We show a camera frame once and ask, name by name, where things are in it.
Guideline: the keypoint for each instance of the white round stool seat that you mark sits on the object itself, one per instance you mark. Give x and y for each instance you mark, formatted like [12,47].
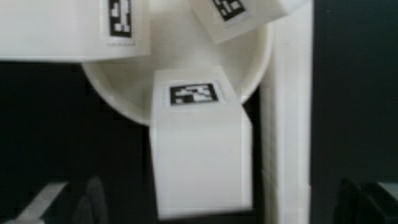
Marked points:
[181,50]

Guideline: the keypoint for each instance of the white U-shaped fence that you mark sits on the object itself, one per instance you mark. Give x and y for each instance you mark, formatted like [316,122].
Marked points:
[286,119]

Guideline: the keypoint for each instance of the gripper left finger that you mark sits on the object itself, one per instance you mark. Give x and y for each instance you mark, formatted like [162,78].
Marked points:
[69,203]

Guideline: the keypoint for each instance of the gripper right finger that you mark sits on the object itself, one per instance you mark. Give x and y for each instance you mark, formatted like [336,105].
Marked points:
[366,203]

